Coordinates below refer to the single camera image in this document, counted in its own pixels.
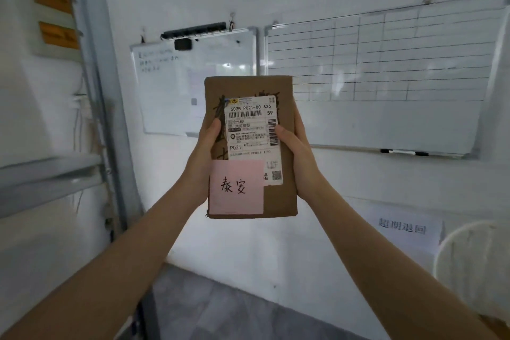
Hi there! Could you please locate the grey metal shelf rack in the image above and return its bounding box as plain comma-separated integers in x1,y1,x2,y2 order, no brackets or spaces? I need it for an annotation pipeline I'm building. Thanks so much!
0,0,162,340

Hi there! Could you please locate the white paper wall sign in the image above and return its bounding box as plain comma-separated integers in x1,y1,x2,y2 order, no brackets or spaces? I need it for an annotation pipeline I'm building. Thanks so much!
368,208,444,250

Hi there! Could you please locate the person's left forearm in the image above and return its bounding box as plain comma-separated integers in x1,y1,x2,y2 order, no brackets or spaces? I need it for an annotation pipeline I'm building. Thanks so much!
0,182,209,340

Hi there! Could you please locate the brown cardboard parcel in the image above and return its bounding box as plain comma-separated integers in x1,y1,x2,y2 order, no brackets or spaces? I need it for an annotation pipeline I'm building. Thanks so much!
204,75,299,219

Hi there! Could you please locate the person's right hand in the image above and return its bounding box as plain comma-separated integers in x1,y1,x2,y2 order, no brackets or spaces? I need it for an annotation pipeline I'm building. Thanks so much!
274,103,325,203

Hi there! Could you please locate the person's right forearm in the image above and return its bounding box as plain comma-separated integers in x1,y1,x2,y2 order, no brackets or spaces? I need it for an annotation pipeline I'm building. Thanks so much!
305,182,500,340

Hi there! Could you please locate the row of black markers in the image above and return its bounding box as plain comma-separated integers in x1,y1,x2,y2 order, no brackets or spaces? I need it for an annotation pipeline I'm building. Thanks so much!
160,22,227,40

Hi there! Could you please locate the small white whiteboard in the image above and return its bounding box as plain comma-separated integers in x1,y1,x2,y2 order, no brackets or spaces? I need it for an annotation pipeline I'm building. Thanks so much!
130,27,259,138

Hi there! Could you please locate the person's left hand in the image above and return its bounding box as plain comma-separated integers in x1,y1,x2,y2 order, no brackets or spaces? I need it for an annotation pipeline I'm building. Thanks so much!
181,111,222,209

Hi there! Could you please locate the white shipping label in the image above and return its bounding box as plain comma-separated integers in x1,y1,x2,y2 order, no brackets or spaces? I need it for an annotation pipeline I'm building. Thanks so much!
223,95,284,186

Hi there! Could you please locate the large gridded whiteboard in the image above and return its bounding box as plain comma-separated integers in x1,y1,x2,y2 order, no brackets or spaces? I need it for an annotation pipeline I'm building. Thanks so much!
264,0,510,159

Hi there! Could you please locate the pink sticky note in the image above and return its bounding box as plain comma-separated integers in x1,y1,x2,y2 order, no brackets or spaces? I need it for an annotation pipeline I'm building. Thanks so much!
210,159,265,216

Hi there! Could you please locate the white mesh basket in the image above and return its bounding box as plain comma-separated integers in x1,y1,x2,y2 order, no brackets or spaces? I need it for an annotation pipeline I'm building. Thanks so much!
433,220,510,326

